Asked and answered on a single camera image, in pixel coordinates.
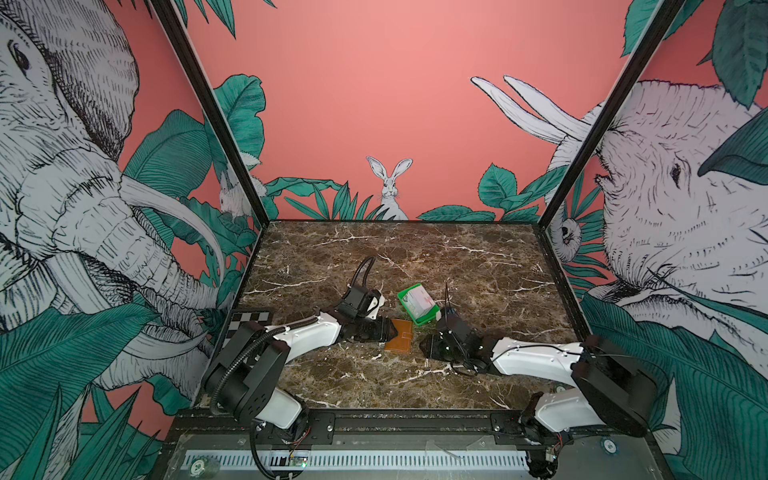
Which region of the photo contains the brown leather card holder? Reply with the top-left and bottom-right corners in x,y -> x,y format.
384,319 -> 413,354

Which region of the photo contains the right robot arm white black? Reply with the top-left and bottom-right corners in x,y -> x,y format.
419,309 -> 658,445

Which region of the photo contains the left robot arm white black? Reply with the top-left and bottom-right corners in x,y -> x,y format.
201,311 -> 398,430

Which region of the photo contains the stack of credit cards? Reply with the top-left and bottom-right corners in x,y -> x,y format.
404,284 -> 435,319

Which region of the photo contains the green plastic tray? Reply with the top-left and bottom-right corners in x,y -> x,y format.
397,284 -> 440,326

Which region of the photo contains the black white checkerboard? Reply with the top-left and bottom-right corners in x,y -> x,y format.
221,309 -> 273,348

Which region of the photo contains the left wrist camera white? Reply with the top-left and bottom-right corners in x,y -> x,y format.
338,285 -> 385,320

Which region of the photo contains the left camera black cable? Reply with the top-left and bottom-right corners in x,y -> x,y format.
349,256 -> 377,289

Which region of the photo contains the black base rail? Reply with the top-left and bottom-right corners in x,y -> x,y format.
166,409 -> 623,448

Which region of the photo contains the white slotted cable duct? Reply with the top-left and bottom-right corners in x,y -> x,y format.
181,450 -> 528,476

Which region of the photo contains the left black frame post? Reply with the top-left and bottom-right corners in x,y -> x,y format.
151,0 -> 270,228

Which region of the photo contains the black frame post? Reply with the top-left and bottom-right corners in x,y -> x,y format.
537,0 -> 685,230
151,0 -> 270,228

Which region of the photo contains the right black frame post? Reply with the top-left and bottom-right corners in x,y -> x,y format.
537,0 -> 685,230

